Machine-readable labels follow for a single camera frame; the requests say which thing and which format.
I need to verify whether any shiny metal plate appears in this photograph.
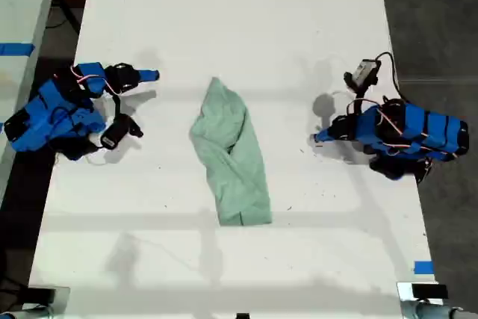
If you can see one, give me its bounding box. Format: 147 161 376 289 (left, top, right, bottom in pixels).
22 286 71 313
397 281 446 308

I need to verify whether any short blue tape piece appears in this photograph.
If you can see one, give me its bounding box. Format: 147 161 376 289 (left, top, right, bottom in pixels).
413 260 435 275

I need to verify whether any pale green T-shirt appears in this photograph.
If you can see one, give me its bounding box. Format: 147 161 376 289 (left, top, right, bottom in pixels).
189 76 273 227

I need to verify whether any black camera stalk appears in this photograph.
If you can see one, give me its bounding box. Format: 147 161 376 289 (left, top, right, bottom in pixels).
111 93 123 122
353 83 370 113

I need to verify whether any small black box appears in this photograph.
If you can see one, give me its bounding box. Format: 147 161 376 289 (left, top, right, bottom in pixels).
412 283 448 300
26 287 57 304

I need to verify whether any black floor cable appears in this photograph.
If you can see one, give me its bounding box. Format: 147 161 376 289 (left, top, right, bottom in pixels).
46 1 82 35

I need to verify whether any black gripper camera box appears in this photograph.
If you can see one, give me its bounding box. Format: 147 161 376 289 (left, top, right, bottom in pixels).
343 58 381 93
99 114 145 151

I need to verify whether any long blue tape strip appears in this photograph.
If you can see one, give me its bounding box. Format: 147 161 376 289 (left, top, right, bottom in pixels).
0 43 36 57

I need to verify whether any grey metal pipe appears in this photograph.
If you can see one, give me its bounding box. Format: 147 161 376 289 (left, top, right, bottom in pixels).
401 300 478 319
0 304 58 319

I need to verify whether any white side table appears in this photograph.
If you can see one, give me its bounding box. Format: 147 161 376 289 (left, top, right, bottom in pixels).
0 0 63 200

